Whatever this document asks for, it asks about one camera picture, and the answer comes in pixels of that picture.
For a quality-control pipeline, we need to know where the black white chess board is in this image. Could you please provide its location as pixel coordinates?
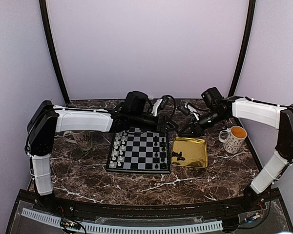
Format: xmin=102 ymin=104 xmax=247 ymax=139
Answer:
xmin=105 ymin=128 xmax=171 ymax=174

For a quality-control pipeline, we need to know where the gold metal tray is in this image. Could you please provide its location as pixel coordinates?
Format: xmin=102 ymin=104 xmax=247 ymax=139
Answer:
xmin=171 ymin=136 xmax=209 ymax=168

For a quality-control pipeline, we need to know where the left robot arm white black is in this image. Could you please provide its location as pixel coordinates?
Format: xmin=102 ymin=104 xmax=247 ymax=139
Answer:
xmin=24 ymin=91 xmax=178 ymax=213

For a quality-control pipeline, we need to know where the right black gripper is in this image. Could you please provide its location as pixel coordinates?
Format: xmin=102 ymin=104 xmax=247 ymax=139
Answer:
xmin=179 ymin=109 xmax=227 ymax=137

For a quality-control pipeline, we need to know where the white slotted cable duct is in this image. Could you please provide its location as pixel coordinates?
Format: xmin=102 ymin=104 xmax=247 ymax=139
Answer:
xmin=21 ymin=208 xmax=223 ymax=234

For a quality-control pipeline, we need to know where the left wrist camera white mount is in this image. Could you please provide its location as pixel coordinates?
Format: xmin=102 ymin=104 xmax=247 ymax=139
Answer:
xmin=151 ymin=96 xmax=169 ymax=117

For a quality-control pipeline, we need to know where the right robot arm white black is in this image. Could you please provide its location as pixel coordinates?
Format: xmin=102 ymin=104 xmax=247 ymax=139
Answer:
xmin=178 ymin=87 xmax=293 ymax=212

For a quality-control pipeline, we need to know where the black front rail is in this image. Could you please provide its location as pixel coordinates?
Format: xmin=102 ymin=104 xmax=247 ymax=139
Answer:
xmin=54 ymin=197 xmax=244 ymax=218

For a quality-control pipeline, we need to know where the black frame post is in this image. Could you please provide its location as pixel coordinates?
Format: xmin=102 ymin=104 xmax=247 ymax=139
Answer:
xmin=228 ymin=0 xmax=256 ymax=97
xmin=39 ymin=0 xmax=70 ymax=105

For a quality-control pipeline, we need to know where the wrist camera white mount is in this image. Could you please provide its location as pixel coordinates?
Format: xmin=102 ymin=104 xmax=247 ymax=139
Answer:
xmin=177 ymin=103 xmax=200 ymax=121
xmin=151 ymin=96 xmax=169 ymax=117

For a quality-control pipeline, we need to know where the right black frame post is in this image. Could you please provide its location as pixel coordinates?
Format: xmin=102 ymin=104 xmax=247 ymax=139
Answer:
xmin=228 ymin=0 xmax=256 ymax=97

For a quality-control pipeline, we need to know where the left black frame post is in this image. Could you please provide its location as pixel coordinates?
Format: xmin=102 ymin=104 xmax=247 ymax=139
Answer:
xmin=39 ymin=0 xmax=70 ymax=105

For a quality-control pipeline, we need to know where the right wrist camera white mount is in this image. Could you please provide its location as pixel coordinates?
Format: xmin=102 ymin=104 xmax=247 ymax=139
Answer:
xmin=177 ymin=103 xmax=200 ymax=121

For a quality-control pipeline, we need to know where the yellow inside cactus mug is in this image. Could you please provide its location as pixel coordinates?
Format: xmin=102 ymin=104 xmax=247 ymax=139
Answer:
xmin=218 ymin=126 xmax=247 ymax=154

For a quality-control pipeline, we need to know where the tall cactus print mug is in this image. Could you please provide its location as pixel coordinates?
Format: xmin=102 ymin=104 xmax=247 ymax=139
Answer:
xmin=63 ymin=131 xmax=93 ymax=151

